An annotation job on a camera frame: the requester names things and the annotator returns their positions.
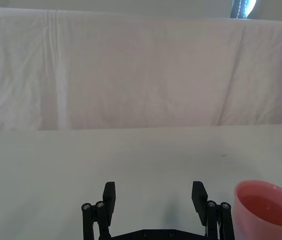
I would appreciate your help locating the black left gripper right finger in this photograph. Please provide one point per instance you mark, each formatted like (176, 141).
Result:
(199, 200)

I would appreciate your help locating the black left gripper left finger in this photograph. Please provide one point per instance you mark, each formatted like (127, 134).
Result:
(108, 200)

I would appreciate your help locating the white table cloth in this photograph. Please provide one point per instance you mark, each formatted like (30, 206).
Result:
(143, 155)

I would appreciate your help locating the pink plastic cup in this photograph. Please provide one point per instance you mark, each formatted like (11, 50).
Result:
(263, 210)

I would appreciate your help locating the white draped backdrop cloth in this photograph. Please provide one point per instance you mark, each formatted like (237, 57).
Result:
(143, 75)

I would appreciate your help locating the white curtain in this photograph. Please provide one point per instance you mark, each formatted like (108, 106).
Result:
(106, 4)

